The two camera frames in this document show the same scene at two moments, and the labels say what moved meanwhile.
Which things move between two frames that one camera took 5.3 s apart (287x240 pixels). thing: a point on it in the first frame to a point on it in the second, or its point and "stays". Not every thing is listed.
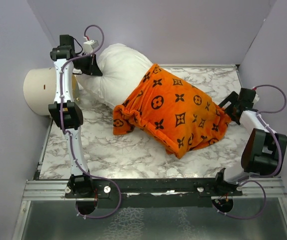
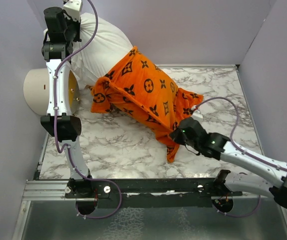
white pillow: x=123 y=68 to x=97 y=57
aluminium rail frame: x=55 y=190 stays
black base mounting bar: x=153 y=193 stays
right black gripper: x=230 y=99 to x=176 y=136
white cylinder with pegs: x=40 y=88 stays
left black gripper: x=92 y=68 to x=66 y=16
